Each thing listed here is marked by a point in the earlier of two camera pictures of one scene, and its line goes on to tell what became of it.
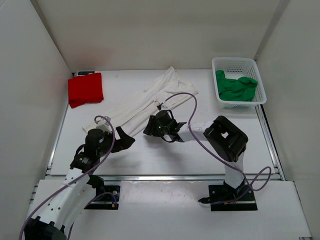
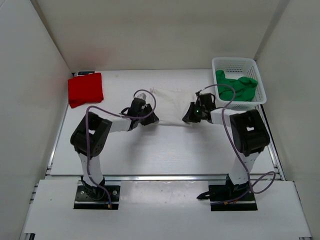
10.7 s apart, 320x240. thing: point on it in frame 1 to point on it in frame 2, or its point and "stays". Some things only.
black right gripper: [152, 128] to [190, 117]
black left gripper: [124, 142] to [152, 119]
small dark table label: [85, 73] stays
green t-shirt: [243, 89] stays
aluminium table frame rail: [279, 174] stays
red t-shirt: [85, 89] stays
